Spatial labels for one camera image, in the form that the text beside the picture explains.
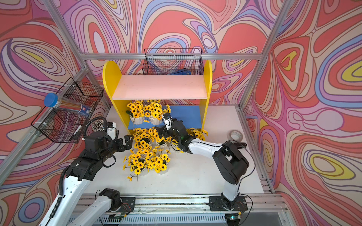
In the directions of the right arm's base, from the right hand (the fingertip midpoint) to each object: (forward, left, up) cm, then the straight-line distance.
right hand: (162, 126), depth 86 cm
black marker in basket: (-10, +44, +10) cm, 46 cm away
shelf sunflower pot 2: (-8, 0, -5) cm, 10 cm away
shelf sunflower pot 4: (-23, +1, -3) cm, 23 cm away
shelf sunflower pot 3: (-8, +11, -2) cm, 14 cm away
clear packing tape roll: (+3, -51, -18) cm, 54 cm away
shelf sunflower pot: (-4, -23, -4) cm, 24 cm away
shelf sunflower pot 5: (+4, +14, +11) cm, 18 cm away
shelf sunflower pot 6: (+3, +4, +11) cm, 12 cm away
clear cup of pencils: (+1, +39, +2) cm, 39 cm away
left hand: (-12, +17, +8) cm, 22 cm away
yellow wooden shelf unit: (+11, +15, +12) cm, 22 cm away
